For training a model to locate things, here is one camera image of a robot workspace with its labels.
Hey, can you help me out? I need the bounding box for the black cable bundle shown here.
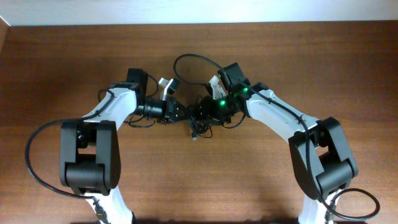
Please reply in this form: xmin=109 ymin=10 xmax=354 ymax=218
xmin=185 ymin=95 xmax=218 ymax=141

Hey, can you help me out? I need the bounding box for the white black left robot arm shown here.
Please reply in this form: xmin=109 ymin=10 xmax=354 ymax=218
xmin=60 ymin=68 xmax=187 ymax=223

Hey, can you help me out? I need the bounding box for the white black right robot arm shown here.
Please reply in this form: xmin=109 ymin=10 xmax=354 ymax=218
xmin=193 ymin=63 xmax=358 ymax=223

